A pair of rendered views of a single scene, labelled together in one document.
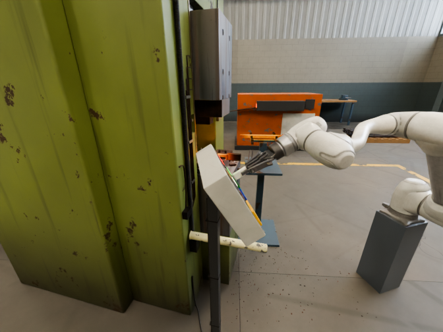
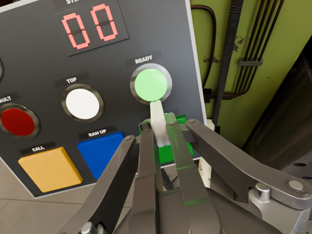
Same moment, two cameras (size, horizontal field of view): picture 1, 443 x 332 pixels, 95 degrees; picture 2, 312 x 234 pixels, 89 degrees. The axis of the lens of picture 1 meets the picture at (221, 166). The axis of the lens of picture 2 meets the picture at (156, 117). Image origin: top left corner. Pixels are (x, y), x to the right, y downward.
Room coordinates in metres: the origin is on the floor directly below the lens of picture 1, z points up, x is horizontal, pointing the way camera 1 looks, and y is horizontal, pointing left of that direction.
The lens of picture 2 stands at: (0.85, -0.19, 1.24)
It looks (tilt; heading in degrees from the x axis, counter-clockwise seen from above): 54 degrees down; 106
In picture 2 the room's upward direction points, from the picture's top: 20 degrees counter-clockwise
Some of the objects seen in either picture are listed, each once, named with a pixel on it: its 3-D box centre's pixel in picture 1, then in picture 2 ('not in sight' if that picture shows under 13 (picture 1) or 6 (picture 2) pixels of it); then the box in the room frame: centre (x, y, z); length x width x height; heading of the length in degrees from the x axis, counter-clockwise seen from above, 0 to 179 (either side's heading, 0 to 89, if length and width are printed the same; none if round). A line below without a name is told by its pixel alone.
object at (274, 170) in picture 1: (261, 165); not in sight; (1.73, -0.37, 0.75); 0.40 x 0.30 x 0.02; 175
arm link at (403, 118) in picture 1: (402, 123); not in sight; (1.02, -0.90, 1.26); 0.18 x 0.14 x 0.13; 106
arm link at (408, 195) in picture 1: (411, 195); not in sight; (1.15, -1.23, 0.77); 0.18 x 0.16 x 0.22; 16
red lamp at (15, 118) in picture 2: not in sight; (18, 122); (0.61, -0.07, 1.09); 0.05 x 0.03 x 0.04; 166
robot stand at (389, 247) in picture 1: (387, 249); not in sight; (1.16, -1.23, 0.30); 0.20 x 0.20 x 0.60; 16
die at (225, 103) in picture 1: (193, 106); not in sight; (1.31, 0.17, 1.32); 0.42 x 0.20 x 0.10; 76
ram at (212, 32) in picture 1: (193, 62); not in sight; (1.35, 0.16, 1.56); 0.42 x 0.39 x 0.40; 76
